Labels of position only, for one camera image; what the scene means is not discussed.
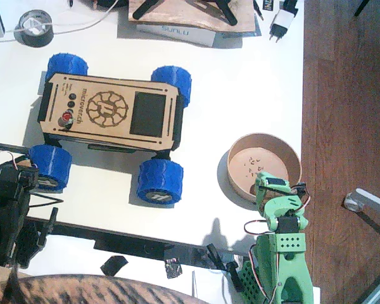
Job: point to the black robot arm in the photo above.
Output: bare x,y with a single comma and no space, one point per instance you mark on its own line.
6,215

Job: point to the striped brown surface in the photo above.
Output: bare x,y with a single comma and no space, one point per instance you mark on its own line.
82,291

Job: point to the white SUNLU box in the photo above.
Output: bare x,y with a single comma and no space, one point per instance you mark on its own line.
177,33

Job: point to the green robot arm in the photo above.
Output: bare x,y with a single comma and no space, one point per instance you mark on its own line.
288,259

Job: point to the thin black bar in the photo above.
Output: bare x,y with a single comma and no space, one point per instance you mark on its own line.
6,145

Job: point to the black tape roll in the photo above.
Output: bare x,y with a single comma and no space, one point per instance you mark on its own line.
35,40

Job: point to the black flat bar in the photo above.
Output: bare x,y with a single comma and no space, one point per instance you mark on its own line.
130,242

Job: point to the black printed card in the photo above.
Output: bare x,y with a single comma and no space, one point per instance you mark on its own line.
267,4

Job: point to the black stand leg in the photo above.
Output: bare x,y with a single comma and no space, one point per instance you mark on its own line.
229,16
142,9

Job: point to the red emergency stop button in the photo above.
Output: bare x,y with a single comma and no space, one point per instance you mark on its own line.
66,118

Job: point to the white charger plug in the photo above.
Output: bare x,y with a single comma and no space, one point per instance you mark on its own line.
35,27

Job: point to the crumpled dark tape piece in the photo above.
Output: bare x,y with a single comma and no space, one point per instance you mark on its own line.
173,268

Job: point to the blue rover wheel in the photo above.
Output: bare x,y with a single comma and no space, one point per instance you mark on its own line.
174,79
50,161
66,65
160,177

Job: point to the black tape piece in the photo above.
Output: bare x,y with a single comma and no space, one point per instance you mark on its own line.
114,265

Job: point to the black furniture leg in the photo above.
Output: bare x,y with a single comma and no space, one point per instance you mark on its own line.
361,8

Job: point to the grey metal leg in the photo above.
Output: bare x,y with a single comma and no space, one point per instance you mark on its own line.
370,199

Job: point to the wooden top rover body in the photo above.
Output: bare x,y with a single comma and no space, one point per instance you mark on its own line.
82,133

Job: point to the wooden board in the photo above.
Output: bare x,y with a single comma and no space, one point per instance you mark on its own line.
183,16

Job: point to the white black power adapter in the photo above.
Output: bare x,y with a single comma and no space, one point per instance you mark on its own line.
283,19

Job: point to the round cardboard bowl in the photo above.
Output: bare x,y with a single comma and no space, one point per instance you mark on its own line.
266,155

